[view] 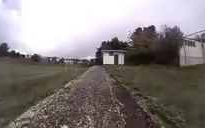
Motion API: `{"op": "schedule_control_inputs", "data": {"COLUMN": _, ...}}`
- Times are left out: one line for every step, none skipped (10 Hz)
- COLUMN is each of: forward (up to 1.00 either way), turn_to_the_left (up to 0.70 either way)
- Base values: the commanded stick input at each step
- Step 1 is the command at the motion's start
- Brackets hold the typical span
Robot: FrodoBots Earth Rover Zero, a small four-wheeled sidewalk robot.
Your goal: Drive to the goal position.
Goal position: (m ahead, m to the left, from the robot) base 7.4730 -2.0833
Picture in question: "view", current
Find brownish group of trees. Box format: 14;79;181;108
124;24;184;66

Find dark group of trees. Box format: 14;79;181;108
95;36;129;65

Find small white hut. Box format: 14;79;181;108
101;49;127;66

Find distant low buildings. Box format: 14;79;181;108
44;55;98;66

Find long white building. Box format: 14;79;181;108
178;37;205;68

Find row of distant trees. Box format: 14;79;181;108
0;42;43;63

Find grey gravel path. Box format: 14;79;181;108
8;65;164;128

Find green grass field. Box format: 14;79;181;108
103;63;205;128
0;57;91;128

